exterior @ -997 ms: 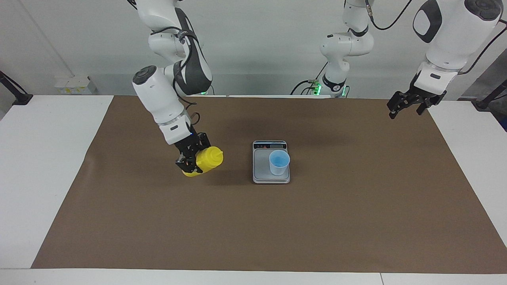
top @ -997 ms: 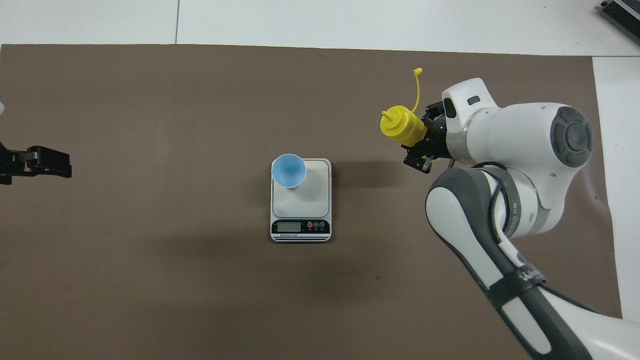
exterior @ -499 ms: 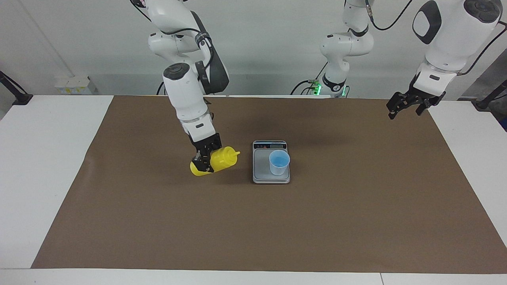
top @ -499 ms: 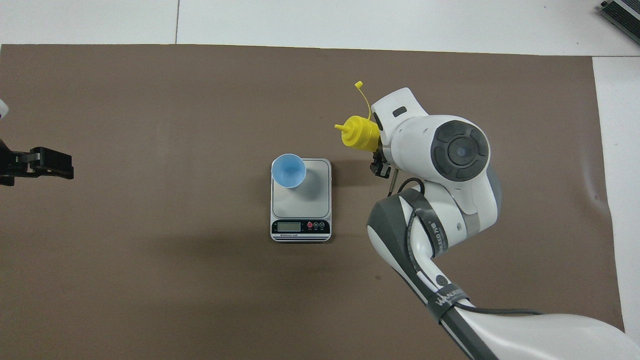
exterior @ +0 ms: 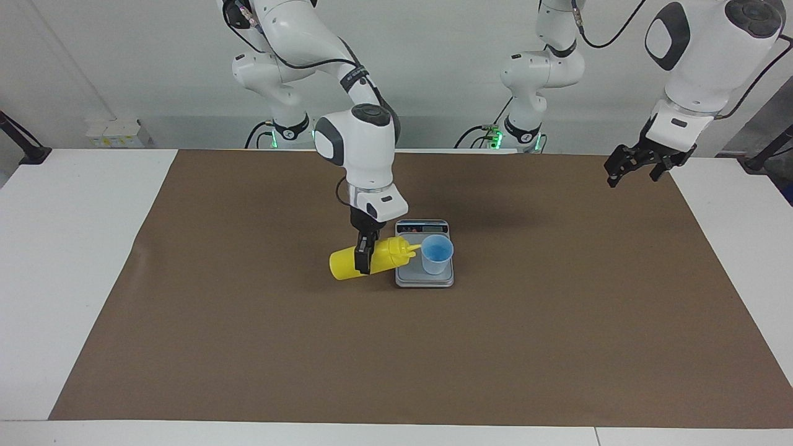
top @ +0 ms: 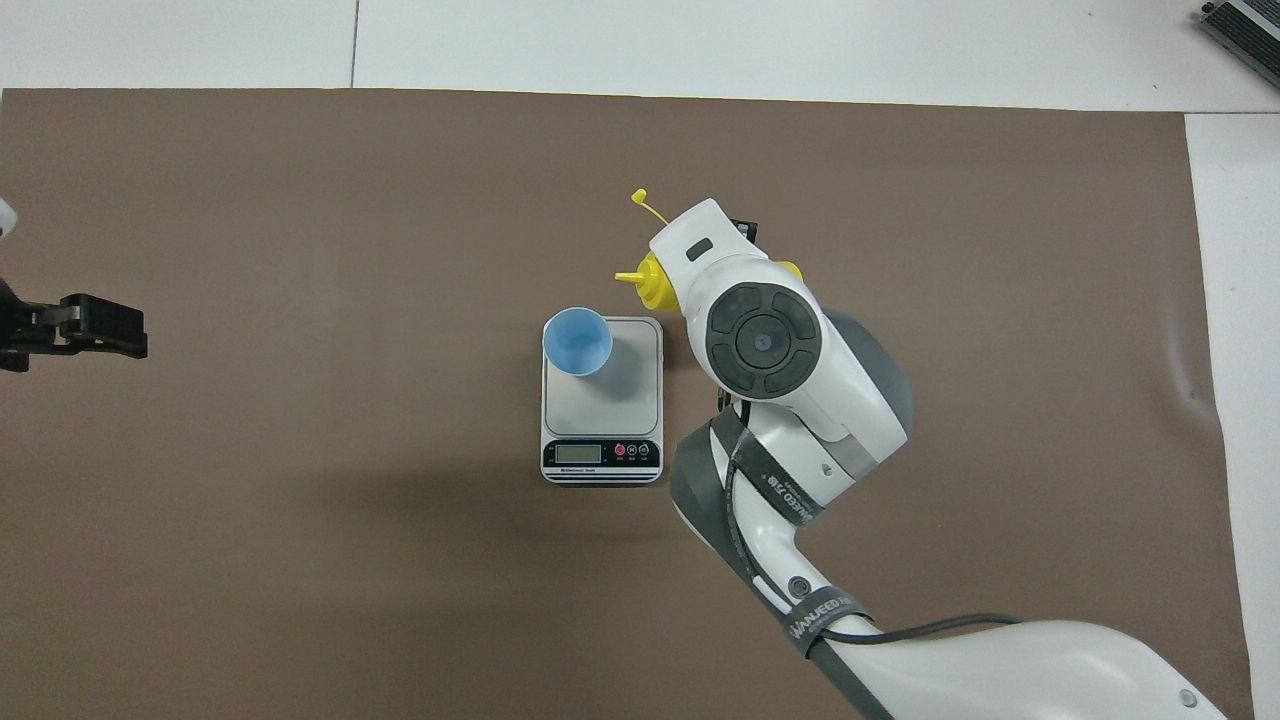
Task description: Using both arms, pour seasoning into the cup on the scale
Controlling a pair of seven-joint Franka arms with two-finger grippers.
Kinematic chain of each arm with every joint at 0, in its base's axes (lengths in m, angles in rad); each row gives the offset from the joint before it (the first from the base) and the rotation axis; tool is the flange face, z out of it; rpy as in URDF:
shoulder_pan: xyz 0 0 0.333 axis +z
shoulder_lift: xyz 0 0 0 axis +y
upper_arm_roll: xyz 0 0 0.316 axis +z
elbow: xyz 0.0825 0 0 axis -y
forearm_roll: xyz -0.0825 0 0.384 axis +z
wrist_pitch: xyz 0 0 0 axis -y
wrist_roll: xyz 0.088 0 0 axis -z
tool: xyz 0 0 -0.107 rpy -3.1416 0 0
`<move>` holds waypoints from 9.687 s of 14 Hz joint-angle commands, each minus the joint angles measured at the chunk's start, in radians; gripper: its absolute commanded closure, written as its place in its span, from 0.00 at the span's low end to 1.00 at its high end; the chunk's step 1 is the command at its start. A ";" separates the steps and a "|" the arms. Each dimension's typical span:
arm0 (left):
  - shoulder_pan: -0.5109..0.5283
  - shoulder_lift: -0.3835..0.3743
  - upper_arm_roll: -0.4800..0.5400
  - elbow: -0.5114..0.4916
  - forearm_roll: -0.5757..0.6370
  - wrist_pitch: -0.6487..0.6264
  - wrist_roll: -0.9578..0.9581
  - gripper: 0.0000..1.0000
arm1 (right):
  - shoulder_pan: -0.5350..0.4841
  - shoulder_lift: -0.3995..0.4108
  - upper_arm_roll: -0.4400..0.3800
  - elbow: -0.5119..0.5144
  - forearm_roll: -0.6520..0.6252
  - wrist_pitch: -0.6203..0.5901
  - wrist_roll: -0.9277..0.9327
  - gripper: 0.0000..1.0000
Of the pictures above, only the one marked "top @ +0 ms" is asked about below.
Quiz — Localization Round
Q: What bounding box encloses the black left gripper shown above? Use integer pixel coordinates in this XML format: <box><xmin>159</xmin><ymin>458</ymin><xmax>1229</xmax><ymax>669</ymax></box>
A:
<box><xmin>0</xmin><ymin>278</ymin><xmax>149</xmax><ymax>373</ymax></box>

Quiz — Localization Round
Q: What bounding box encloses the grey ribbed metal device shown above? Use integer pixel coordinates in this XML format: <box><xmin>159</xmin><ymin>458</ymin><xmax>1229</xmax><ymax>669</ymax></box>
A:
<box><xmin>1200</xmin><ymin>0</ymin><xmax>1280</xmax><ymax>63</ymax></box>

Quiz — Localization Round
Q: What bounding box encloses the light blue plastic cup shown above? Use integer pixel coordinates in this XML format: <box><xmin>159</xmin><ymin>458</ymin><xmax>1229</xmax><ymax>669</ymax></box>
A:
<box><xmin>542</xmin><ymin>307</ymin><xmax>613</xmax><ymax>378</ymax></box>

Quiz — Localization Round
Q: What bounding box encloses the yellow squeeze bottle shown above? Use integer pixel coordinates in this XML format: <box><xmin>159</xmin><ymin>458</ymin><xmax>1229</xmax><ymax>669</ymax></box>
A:
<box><xmin>614</xmin><ymin>188</ymin><xmax>803</xmax><ymax>314</ymax></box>

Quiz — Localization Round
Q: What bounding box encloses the silver digital kitchen scale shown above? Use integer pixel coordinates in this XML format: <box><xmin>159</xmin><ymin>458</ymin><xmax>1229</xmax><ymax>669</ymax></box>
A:
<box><xmin>540</xmin><ymin>316</ymin><xmax>665</xmax><ymax>487</ymax></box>

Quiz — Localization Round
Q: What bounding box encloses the brown paper mat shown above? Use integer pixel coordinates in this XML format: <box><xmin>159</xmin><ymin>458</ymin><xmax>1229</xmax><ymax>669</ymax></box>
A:
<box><xmin>0</xmin><ymin>88</ymin><xmax>1256</xmax><ymax>720</ymax></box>

